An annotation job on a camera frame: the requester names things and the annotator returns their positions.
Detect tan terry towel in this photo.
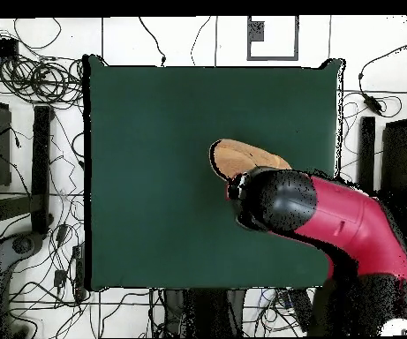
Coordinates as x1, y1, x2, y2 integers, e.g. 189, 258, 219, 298
208, 138, 293, 183

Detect dark green table cloth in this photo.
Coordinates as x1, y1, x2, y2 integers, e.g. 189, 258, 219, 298
82, 54, 345, 292

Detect black power adapter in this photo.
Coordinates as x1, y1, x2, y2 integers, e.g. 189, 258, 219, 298
363, 93, 384, 116

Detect black power strip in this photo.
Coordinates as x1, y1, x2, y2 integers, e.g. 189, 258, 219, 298
71, 243, 87, 301

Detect small black adapter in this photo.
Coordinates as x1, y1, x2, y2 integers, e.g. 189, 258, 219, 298
53, 269, 68, 288

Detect grey rectangular floor frame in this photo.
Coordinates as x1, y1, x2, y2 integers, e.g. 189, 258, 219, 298
246, 15, 300, 62

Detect black cable with plug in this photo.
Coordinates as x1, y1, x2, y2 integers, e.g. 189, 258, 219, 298
138, 16, 168, 67

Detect coiled black cables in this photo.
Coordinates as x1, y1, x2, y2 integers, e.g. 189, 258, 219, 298
0, 56, 84, 107

